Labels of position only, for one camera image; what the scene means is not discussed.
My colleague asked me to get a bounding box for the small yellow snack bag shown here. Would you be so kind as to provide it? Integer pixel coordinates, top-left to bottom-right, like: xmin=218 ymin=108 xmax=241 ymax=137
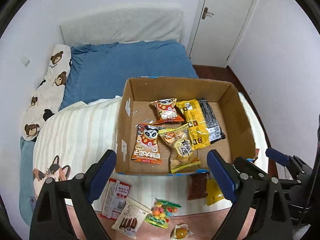
xmin=206 ymin=178 xmax=224 ymax=206

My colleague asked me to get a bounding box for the dark red jerky packet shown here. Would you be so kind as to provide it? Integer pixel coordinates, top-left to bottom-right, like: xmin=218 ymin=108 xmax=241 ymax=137
xmin=188 ymin=173 xmax=209 ymax=200

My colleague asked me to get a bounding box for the red white snack packet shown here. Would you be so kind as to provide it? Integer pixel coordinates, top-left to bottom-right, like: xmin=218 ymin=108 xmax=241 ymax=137
xmin=101 ymin=178 xmax=131 ymax=220

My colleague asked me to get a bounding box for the Franzzi chocolate cookie pack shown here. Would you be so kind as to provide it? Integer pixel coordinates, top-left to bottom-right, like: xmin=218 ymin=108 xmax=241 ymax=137
xmin=112 ymin=197 xmax=152 ymax=239

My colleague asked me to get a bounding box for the colourful candy bag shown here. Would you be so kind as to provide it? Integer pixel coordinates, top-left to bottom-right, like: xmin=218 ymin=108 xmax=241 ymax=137
xmin=144 ymin=198 xmax=181 ymax=229

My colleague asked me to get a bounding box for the yellow black snack pack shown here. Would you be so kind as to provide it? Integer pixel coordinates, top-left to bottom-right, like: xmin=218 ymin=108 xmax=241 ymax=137
xmin=176 ymin=98 xmax=226 ymax=151

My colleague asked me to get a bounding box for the clear yellow pastry bag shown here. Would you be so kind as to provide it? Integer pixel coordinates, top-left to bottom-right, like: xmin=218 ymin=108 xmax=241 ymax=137
xmin=159 ymin=124 xmax=201 ymax=173

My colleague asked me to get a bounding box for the striped cat print blanket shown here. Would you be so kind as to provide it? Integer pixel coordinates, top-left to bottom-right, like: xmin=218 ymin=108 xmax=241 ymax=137
xmin=32 ymin=91 xmax=270 ymax=217

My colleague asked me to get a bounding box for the cardboard box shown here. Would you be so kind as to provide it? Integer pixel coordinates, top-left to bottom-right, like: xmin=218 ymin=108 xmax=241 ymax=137
xmin=116 ymin=77 xmax=256 ymax=176

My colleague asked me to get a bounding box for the panda snack bag upper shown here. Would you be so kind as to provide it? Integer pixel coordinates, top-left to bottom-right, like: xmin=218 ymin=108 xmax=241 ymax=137
xmin=150 ymin=98 xmax=184 ymax=124

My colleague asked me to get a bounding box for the panda snack bag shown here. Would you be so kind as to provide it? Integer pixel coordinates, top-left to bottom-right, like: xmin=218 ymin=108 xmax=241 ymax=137
xmin=150 ymin=98 xmax=184 ymax=124
xmin=131 ymin=123 xmax=165 ymax=165

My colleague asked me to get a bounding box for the panda snack bag lower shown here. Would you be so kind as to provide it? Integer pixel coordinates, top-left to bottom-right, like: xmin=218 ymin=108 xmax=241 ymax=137
xmin=131 ymin=123 xmax=165 ymax=165

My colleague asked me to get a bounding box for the bear print pillow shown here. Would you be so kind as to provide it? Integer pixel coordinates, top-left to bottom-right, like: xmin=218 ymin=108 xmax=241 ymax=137
xmin=22 ymin=44 xmax=72 ymax=141

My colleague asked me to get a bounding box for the blue bed sheet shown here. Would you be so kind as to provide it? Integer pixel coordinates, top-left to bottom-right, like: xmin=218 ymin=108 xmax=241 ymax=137
xmin=20 ymin=41 xmax=197 ymax=224

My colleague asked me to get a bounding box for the white door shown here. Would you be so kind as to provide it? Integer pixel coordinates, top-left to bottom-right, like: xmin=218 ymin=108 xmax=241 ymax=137
xmin=187 ymin=0 xmax=257 ymax=67

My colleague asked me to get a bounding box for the grey padded headboard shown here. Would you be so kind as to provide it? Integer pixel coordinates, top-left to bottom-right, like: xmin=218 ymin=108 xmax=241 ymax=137
xmin=60 ymin=5 xmax=184 ymax=47

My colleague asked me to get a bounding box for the wall socket by bed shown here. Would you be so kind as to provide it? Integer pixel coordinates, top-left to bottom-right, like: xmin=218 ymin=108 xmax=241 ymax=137
xmin=20 ymin=55 xmax=30 ymax=67

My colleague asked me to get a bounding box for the metal door handle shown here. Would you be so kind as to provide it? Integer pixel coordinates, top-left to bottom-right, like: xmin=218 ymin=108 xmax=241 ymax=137
xmin=201 ymin=7 xmax=214 ymax=20

